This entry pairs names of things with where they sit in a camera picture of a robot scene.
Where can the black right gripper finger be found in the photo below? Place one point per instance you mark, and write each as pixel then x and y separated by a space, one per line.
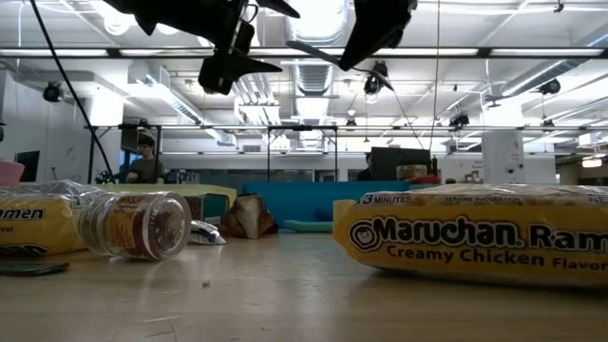
pixel 375 24
pixel 313 51

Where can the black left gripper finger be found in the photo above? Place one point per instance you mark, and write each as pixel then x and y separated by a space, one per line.
pixel 280 5
pixel 221 76

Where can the small glass spice jar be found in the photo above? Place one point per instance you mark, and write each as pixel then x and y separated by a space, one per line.
pixel 138 225

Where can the creamy chicken ramen pack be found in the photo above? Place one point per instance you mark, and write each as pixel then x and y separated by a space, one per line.
pixel 475 237

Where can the ramen pack with grey print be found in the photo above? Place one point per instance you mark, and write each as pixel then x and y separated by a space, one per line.
pixel 28 228

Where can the person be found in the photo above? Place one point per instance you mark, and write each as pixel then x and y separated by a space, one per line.
pixel 145 166
pixel 366 168

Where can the yellow translucent plastic bin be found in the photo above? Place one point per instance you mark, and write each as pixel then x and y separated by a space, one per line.
pixel 166 189

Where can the black ceiling spotlight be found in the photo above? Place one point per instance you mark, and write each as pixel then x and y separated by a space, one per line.
pixel 459 120
pixel 550 87
pixel 52 91

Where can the large black computer monitor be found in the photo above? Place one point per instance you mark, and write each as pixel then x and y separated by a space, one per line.
pixel 401 157

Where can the brown crumpled sachet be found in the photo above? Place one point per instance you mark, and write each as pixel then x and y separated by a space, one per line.
pixel 247 218

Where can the blue plastic bin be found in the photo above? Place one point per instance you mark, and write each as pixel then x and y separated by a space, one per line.
pixel 309 202

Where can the small black monitor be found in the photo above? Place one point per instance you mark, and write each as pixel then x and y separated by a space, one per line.
pixel 28 165

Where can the pink bowl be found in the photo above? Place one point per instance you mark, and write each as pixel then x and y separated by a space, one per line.
pixel 9 173

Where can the black overhead camera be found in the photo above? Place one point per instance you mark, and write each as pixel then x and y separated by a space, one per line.
pixel 377 71

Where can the overhead light frame bar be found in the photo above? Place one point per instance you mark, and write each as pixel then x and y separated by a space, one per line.
pixel 484 52

